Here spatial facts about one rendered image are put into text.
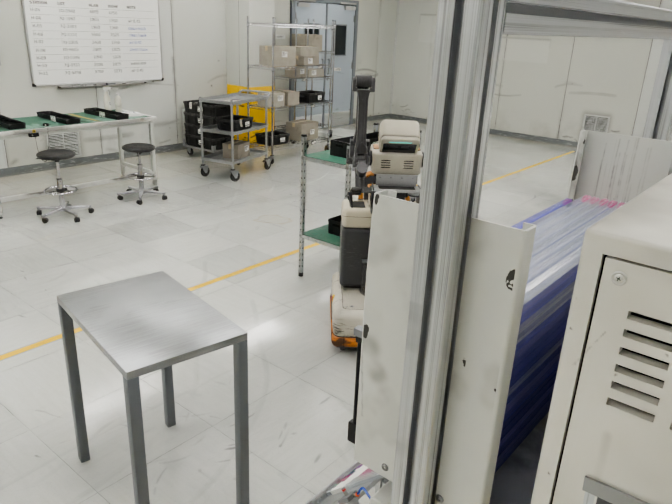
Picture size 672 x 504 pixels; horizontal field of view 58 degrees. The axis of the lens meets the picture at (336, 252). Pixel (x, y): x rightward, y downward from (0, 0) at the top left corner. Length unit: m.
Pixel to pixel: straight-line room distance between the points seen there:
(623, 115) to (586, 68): 1.00
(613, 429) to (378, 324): 0.23
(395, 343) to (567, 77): 10.86
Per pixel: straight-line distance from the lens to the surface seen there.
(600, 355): 0.55
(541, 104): 11.58
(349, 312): 3.56
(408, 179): 3.33
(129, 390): 2.09
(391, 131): 3.25
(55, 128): 6.52
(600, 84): 11.24
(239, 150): 7.68
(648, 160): 1.11
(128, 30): 8.69
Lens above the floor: 1.86
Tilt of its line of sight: 21 degrees down
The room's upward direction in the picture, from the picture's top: 3 degrees clockwise
